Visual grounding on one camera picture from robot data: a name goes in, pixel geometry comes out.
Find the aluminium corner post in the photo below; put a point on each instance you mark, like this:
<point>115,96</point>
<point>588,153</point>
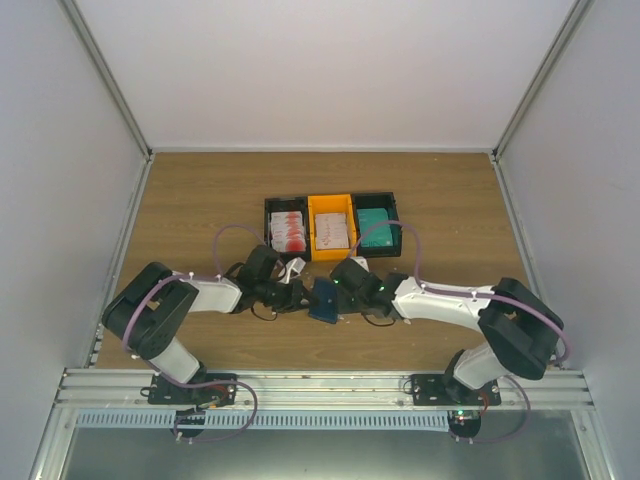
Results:
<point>83,31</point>
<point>568,28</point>

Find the aluminium corner post left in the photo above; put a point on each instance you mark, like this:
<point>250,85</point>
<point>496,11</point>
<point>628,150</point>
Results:
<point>83,31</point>

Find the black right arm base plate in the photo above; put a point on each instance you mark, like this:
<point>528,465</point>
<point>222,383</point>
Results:
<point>430,389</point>

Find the red white card stack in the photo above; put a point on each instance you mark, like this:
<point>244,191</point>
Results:
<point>287,232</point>

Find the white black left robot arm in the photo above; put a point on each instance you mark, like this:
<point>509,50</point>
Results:
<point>147,314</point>

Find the black right card bin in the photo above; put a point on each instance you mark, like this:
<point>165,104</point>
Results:
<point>376,210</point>

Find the blue card holder wallet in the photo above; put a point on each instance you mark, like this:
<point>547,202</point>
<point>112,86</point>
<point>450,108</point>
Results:
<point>323,306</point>

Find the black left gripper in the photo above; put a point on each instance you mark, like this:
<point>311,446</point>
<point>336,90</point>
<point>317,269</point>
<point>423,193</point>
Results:
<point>293,299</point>

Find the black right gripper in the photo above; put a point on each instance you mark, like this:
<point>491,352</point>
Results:
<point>342,304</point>

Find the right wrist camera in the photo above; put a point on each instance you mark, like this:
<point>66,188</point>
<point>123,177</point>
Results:
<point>361,261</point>

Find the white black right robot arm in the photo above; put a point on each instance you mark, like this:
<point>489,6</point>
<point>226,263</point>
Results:
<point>520,332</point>

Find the aluminium corner post right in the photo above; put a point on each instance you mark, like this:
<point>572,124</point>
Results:
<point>568,28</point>

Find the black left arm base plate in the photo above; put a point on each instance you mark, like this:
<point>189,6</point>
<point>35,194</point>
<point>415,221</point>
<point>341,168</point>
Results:
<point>162,392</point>

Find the yellow middle card bin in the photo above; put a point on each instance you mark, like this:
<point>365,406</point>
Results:
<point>337,203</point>

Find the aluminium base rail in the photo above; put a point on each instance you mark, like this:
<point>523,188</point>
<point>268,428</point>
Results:
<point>309,390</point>

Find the grey slotted cable duct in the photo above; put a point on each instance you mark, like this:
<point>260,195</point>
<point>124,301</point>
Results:
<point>272,420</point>

